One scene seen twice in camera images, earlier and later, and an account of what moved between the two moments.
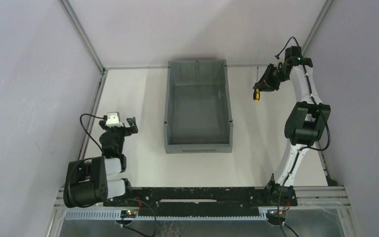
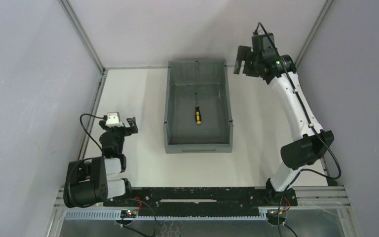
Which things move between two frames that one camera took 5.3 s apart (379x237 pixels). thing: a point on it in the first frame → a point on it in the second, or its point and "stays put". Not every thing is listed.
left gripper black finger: (102, 124) stays put
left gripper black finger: (132, 122) stays put
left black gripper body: (121, 130) stays put
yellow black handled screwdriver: (256, 95) → (198, 111)
